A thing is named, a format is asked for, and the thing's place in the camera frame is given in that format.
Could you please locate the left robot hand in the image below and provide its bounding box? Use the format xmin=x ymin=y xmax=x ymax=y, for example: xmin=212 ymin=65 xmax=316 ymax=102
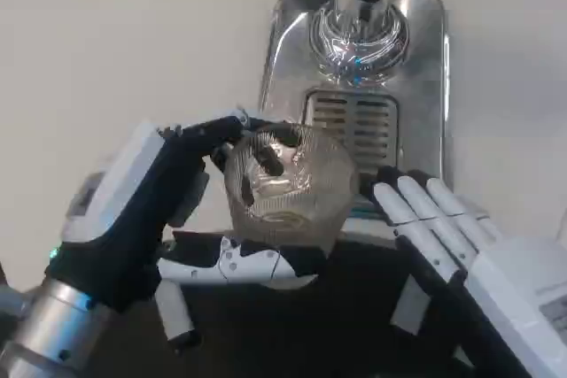
xmin=45 ymin=115 xmax=321 ymax=353

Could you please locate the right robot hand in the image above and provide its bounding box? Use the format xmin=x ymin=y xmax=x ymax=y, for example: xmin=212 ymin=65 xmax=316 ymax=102
xmin=373 ymin=166 xmax=567 ymax=378

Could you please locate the clear ribbed glass cup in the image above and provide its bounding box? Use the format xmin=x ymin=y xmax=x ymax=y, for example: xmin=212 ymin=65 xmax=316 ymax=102
xmin=222 ymin=122 xmax=361 ymax=256

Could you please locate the steel drip tray with grid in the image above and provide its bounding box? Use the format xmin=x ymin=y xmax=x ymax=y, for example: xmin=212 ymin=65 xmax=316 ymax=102
xmin=258 ymin=0 xmax=451 ymax=237

